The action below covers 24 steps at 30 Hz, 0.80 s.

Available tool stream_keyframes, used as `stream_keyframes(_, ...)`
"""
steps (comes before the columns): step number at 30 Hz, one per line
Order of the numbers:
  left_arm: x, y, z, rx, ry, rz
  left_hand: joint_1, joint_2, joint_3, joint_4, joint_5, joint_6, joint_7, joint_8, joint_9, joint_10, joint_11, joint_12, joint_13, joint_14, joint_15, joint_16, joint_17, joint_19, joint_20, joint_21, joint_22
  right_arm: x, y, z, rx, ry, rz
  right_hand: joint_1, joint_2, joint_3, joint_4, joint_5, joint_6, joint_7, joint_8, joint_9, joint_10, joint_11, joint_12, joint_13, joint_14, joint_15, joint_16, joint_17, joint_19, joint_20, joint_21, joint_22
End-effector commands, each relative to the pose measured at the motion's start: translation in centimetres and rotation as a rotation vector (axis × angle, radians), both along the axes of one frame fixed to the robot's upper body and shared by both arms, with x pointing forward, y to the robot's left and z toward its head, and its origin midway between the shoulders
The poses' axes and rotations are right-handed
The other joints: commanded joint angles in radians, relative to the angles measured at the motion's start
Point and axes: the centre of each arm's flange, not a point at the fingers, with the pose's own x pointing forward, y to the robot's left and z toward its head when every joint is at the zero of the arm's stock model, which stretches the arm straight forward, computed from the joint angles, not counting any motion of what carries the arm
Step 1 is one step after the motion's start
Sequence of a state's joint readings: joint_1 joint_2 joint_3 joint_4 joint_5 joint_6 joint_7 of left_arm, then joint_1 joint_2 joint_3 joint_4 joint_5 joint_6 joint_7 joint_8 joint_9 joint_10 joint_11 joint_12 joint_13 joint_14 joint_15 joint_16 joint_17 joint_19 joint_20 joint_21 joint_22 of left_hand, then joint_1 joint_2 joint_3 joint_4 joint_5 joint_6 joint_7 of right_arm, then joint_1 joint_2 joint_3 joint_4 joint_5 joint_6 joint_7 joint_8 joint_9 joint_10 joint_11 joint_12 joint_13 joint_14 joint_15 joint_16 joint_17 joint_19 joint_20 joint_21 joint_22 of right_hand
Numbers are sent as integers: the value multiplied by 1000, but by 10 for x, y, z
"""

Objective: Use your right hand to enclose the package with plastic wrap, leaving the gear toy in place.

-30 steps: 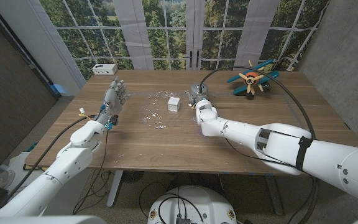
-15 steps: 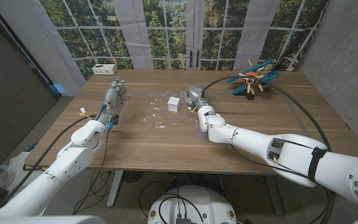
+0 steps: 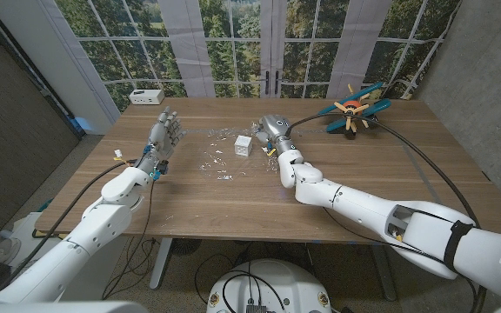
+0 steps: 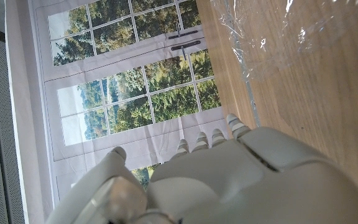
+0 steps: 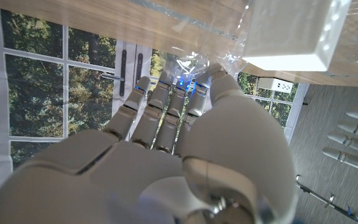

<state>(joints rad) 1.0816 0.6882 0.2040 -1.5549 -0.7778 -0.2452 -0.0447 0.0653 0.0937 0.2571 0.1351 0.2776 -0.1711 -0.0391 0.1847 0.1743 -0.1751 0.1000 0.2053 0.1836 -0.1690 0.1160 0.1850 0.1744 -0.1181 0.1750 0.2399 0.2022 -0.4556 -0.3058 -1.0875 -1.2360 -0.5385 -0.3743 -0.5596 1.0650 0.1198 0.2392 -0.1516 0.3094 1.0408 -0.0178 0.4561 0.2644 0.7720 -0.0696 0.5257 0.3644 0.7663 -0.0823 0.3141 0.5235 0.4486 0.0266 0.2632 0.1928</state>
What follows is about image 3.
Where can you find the printed window forest backdrop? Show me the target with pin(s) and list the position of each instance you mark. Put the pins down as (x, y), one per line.
(233, 43)

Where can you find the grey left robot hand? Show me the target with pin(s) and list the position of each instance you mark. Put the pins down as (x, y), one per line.
(161, 135)

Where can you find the white flat floor panel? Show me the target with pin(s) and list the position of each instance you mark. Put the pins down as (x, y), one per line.
(28, 230)

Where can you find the clear plastic wrap sheet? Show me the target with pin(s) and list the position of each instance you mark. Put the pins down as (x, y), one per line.
(220, 163)

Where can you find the teal wooden toy airplane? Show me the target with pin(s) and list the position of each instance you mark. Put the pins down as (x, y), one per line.
(370, 90)

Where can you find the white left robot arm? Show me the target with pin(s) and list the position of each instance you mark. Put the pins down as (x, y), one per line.
(102, 221)

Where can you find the white shoe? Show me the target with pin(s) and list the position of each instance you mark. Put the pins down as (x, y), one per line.
(4, 251)

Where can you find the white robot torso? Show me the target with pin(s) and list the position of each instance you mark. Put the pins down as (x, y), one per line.
(272, 287)

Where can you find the grey table leg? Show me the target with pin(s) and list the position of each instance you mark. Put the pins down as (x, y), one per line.
(384, 274)
(161, 265)

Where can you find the white power box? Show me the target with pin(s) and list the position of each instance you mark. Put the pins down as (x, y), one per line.
(146, 96)

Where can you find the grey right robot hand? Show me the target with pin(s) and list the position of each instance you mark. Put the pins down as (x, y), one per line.
(278, 126)

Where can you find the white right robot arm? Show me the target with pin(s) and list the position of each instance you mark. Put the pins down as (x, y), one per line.
(363, 204)

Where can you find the black round fan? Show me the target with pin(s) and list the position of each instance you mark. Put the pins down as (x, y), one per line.
(185, 245)

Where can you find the dark brown door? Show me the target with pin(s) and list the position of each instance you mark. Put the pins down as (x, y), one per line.
(15, 130)

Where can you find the white cube package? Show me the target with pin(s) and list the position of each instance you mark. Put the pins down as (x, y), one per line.
(242, 146)

